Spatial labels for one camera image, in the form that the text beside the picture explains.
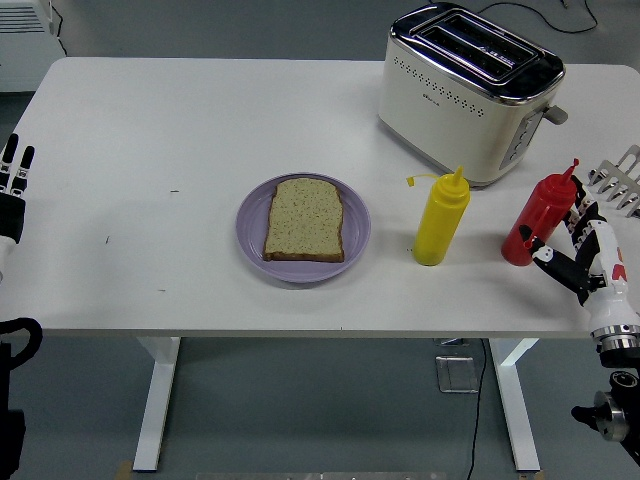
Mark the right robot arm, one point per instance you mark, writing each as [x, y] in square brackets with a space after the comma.
[620, 360]

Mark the clear plastic floor box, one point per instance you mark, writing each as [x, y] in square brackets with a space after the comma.
[456, 374]

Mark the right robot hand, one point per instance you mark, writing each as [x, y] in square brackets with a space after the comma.
[607, 295]

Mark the purple plate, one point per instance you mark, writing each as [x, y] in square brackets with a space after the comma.
[300, 272]

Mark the white table leg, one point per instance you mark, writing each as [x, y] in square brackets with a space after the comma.
[515, 400]
[157, 400]

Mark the silver metal rack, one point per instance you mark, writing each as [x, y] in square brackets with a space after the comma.
[622, 185]

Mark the red squeeze bottle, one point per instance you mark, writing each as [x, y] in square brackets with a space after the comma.
[542, 210]

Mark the yellow squeeze bottle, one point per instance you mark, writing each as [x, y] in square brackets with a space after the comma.
[440, 220]

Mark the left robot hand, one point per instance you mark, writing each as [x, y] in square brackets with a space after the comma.
[11, 215]

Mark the bread slice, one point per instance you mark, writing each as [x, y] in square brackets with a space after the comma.
[305, 220]

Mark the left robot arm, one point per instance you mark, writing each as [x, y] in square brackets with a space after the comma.
[9, 400]

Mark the white appliance cabinet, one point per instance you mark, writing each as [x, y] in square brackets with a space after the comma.
[25, 55]

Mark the cream and chrome toaster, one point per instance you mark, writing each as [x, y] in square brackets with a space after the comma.
[450, 115]

